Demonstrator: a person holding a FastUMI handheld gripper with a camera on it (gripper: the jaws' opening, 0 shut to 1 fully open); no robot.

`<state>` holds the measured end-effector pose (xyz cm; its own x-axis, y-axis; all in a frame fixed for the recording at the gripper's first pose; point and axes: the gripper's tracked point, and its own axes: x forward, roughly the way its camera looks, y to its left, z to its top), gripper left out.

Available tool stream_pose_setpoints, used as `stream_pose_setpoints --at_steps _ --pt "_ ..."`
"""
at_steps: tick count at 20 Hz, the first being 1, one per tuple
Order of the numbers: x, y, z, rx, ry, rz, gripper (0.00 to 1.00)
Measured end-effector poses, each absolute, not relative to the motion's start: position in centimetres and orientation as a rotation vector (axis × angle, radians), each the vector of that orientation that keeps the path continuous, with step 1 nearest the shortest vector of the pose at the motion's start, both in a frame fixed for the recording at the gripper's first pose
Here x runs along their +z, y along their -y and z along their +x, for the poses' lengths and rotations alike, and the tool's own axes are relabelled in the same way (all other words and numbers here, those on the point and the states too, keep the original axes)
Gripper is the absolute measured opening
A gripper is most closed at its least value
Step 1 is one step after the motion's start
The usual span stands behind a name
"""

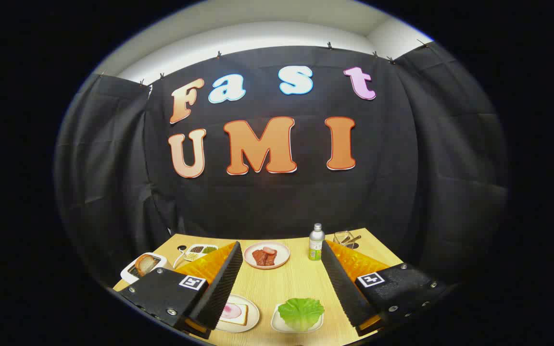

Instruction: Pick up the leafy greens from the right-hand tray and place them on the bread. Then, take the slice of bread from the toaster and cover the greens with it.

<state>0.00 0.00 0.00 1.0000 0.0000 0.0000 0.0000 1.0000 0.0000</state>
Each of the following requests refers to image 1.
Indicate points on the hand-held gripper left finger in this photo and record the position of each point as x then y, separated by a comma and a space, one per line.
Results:
219, 283

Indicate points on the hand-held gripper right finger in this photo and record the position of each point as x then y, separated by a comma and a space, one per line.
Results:
342, 283

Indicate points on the green lettuce leaf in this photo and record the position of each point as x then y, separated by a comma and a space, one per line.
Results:
301, 312

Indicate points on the toasted bread slice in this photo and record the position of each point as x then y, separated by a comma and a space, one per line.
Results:
145, 265

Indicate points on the white divided dish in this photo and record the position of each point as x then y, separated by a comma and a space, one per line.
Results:
208, 255

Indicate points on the pink ham slice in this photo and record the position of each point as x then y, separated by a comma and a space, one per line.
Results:
232, 311

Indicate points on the green beans pile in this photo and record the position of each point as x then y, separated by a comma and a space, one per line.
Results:
209, 249

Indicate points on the yellow beans pile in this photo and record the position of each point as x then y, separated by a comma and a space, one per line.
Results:
192, 256

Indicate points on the dark red beans pile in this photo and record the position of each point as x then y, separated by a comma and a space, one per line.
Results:
196, 249

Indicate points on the bread slice with crust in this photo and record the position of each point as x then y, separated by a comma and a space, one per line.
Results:
243, 318

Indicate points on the clear glass holder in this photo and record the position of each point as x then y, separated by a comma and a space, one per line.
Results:
339, 238

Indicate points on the round white plate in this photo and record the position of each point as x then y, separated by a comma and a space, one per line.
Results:
253, 315

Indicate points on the green label bottle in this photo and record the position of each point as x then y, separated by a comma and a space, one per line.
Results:
316, 245

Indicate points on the brown wooden sticks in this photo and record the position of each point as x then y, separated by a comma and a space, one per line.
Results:
354, 238

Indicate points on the red-brown meat piece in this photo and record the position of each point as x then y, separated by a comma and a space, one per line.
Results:
261, 258

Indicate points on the red sausage slice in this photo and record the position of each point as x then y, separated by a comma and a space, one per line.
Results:
270, 250

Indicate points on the pink plate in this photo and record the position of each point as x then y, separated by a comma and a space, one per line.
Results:
283, 254

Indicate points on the white rounded square dish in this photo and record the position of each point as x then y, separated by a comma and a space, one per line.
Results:
281, 327

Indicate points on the white toaster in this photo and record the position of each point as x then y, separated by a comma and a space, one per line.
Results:
128, 275

